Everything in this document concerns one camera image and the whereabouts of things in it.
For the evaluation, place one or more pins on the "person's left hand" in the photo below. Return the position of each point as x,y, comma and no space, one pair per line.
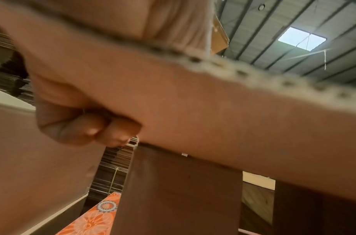
85,124

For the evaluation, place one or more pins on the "ceiling skylight panel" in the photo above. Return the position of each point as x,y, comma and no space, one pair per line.
303,37

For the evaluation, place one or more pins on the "small brown cardboard box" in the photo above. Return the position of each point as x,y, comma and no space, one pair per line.
253,137

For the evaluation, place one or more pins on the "red patterned table cloth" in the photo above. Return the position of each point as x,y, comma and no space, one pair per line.
94,220

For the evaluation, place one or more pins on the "wall of cardboard stacks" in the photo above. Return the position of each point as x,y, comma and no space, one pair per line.
114,170

